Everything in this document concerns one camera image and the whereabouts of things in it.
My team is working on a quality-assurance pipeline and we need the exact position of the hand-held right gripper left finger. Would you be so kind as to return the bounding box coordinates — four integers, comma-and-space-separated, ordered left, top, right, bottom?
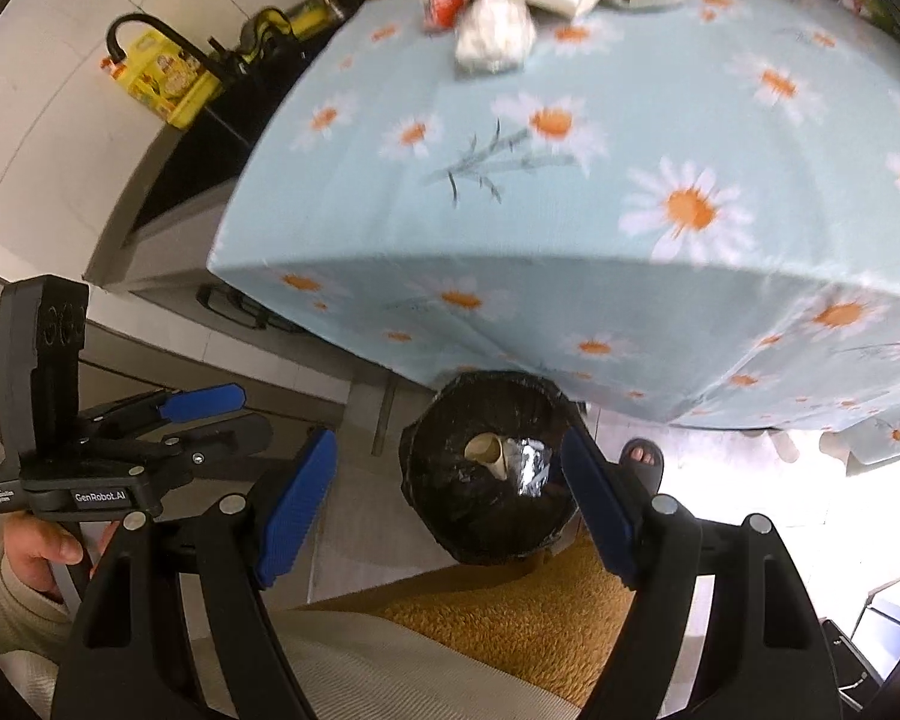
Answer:
51, 426, 338, 720

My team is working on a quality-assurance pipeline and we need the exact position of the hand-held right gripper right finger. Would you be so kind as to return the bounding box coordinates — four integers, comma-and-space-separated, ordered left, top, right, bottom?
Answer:
561, 427, 842, 720

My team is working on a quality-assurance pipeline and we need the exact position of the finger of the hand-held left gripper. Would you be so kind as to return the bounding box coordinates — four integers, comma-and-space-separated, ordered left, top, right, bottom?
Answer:
79, 382, 246, 440
97, 412, 275, 512

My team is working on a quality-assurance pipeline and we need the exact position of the silver foil wrapper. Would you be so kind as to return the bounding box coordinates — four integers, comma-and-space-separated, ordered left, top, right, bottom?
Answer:
499, 437, 554, 501

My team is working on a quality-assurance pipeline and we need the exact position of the beige paper cup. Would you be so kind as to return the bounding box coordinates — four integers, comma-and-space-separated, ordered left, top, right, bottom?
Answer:
463, 433, 509, 482

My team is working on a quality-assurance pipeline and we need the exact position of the black lined waste bin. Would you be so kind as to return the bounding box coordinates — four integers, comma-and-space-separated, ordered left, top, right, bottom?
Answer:
399, 371, 590, 567

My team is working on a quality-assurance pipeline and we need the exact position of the person's left forearm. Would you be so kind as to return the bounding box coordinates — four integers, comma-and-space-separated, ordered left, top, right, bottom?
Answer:
0, 547, 76, 720

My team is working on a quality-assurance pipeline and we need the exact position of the person's left hand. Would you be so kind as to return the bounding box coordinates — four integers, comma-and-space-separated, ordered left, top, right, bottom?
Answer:
4, 514, 122, 602

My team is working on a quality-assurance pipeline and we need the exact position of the person's foot in black sandal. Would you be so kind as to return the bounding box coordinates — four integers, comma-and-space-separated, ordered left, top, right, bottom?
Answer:
616, 438, 666, 494

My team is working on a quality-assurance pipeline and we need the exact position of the grey kitchen counter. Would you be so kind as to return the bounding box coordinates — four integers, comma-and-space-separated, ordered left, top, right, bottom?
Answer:
81, 124, 252, 293

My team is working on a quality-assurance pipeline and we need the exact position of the white stool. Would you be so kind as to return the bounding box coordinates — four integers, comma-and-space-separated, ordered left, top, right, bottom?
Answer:
769, 427, 871, 477

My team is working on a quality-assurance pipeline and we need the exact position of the black kitchen sink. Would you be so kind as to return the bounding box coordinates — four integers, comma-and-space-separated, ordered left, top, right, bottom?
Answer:
127, 37, 331, 237

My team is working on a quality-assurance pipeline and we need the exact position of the black box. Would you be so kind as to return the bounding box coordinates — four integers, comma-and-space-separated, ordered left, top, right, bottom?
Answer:
821, 615, 890, 713

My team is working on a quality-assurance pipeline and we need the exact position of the blue daisy print tablecloth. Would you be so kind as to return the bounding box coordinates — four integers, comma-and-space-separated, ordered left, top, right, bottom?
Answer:
206, 0, 900, 436

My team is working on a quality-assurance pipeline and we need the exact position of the yellow cooking oil jug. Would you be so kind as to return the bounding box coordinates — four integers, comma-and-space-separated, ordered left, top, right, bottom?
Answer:
101, 24, 224, 130

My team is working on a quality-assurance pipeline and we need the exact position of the black sink faucet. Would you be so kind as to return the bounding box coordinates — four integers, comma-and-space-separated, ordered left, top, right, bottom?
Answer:
105, 13, 230, 83

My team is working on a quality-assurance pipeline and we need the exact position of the crumpled white tissue ball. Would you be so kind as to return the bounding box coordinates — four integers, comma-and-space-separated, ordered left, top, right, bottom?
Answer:
454, 0, 538, 77

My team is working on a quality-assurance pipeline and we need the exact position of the black cabinet handle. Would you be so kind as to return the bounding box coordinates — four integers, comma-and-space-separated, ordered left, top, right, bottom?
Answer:
195, 283, 305, 335

